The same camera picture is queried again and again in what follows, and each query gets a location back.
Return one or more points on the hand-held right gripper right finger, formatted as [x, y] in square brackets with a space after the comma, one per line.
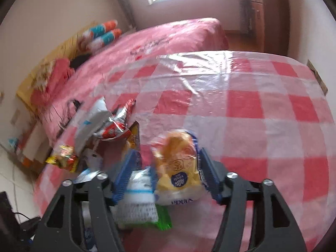
[210, 173]

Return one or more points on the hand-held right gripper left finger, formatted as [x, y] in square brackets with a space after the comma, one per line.
[130, 168]

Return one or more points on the yellow bread packet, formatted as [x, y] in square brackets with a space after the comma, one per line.
[176, 157]

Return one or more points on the green white packet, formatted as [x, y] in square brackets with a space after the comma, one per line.
[139, 204]

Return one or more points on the orange brown snack wrapper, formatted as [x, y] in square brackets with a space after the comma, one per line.
[134, 136]

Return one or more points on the red silver snack wrapper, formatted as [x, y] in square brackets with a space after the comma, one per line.
[115, 130]

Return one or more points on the silver foil wrapper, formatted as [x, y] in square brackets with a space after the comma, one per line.
[85, 176]

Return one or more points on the white paper packet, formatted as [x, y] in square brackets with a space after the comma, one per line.
[89, 126]

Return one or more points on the yellow red snack wrapper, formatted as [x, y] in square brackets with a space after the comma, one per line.
[63, 158]

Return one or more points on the blue white packet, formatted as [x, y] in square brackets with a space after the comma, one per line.
[13, 143]

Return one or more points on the red checked plastic tablecloth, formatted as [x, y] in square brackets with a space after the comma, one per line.
[262, 110]

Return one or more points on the pink folded blanket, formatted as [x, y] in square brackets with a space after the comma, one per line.
[56, 78]

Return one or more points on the black cloth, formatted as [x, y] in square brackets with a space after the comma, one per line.
[80, 61]

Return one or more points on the floral pillow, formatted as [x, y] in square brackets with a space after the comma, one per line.
[43, 76]

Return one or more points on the striped bolster pillow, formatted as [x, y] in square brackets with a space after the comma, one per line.
[106, 39]
[101, 29]

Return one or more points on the bed with pink sheet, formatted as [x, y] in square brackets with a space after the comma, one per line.
[157, 39]

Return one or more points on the yellow headboard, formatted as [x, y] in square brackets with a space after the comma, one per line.
[63, 47]

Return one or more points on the wooden wardrobe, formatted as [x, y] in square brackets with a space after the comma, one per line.
[270, 13]

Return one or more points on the beige wall switch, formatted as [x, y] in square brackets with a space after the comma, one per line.
[15, 115]

